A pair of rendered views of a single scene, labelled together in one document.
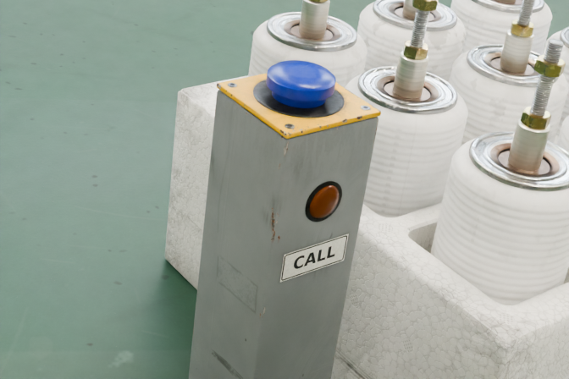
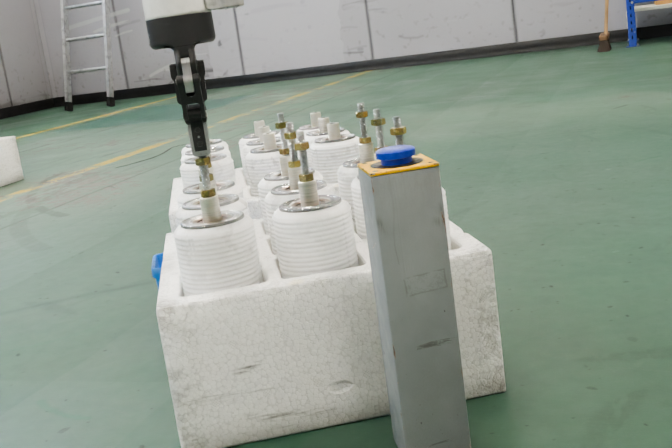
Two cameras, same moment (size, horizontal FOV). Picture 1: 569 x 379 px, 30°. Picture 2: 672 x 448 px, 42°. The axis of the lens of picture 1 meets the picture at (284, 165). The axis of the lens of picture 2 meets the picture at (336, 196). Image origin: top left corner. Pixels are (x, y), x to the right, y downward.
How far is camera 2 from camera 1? 0.79 m
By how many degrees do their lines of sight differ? 56
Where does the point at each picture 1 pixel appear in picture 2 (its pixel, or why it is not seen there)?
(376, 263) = not seen: hidden behind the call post
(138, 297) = not seen: outside the picture
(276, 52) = (224, 231)
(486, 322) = (473, 251)
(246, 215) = (421, 233)
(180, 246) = (202, 427)
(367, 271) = not seen: hidden behind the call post
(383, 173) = (343, 246)
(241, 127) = (401, 184)
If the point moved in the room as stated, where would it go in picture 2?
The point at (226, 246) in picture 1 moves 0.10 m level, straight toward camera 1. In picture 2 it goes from (409, 267) to (507, 269)
